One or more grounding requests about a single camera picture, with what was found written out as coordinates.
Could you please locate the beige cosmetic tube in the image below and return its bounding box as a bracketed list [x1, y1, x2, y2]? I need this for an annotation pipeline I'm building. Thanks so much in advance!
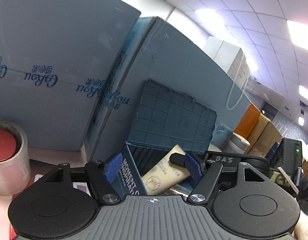
[142, 145, 190, 195]

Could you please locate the brown cardboard box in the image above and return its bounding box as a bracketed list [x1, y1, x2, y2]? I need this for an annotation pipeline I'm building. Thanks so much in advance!
[245, 114, 282, 157]

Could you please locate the blue plastic storage crate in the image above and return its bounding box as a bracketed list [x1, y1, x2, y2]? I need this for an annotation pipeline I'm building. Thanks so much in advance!
[112, 80, 217, 198]

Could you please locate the clear packing tape roll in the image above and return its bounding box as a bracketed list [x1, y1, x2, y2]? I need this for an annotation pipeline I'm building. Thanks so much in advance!
[0, 121, 31, 196]

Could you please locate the grey white travel mug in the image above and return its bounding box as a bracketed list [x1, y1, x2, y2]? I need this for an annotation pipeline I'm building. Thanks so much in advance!
[222, 132, 250, 154]

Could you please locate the orange cardboard box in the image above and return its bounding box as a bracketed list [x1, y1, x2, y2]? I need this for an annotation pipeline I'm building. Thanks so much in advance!
[234, 103, 261, 139]

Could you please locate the red round lid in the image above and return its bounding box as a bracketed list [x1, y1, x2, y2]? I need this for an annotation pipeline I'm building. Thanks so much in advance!
[0, 129, 16, 162]

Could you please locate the right blue cardboard box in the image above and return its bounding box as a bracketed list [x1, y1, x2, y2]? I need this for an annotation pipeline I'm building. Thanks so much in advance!
[84, 17, 250, 161]

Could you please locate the blue cardboard box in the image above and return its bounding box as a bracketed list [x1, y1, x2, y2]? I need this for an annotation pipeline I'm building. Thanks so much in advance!
[84, 17, 250, 161]
[0, 0, 140, 151]

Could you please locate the white paper shopping bag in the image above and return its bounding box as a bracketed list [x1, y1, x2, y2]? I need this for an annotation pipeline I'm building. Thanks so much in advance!
[226, 48, 250, 111]

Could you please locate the left blue cardboard box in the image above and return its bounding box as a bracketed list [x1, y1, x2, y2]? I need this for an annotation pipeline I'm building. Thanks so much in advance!
[0, 0, 140, 151]

